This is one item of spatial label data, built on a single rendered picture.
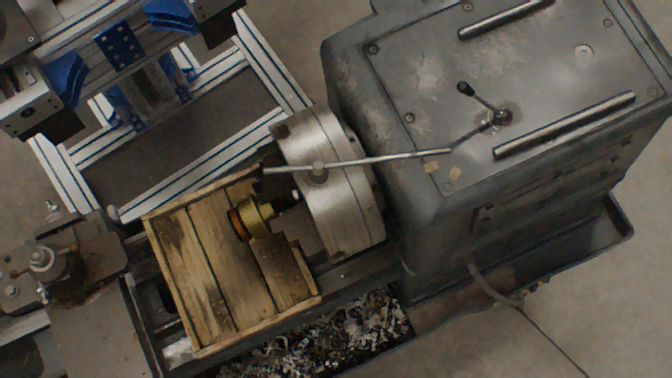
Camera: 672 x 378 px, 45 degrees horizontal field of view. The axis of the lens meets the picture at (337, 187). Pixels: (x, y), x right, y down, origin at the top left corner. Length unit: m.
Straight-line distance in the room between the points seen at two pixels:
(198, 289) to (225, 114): 1.01
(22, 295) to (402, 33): 1.03
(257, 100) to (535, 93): 1.36
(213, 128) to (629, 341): 1.51
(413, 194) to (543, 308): 1.32
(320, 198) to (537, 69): 0.48
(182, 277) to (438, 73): 0.75
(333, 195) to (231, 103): 1.28
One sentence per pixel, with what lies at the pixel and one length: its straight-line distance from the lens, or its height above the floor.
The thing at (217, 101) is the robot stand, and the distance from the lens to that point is 2.78.
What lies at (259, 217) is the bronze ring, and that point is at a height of 1.12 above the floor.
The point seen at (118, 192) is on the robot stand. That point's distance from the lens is 2.75.
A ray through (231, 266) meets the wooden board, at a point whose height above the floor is 0.89.
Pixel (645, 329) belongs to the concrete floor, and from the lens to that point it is 2.82.
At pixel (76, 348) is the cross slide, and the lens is 1.84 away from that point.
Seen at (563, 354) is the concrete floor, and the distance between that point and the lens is 2.74.
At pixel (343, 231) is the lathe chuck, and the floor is 1.16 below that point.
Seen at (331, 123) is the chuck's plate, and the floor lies 1.23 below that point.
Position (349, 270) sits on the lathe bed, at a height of 0.86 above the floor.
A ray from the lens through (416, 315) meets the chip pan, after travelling 2.16.
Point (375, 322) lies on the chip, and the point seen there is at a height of 0.57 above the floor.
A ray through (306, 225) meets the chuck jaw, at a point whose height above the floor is 1.10.
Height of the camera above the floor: 2.67
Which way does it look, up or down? 70 degrees down
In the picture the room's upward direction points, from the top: 12 degrees counter-clockwise
